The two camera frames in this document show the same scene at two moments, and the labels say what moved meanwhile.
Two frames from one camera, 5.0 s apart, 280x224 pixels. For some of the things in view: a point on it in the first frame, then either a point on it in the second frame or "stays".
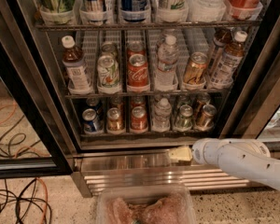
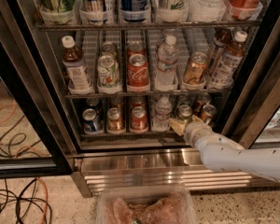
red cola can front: (137, 74) stays
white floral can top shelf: (173, 3) stays
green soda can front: (185, 121) stays
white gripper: (198, 152) to (193, 130)
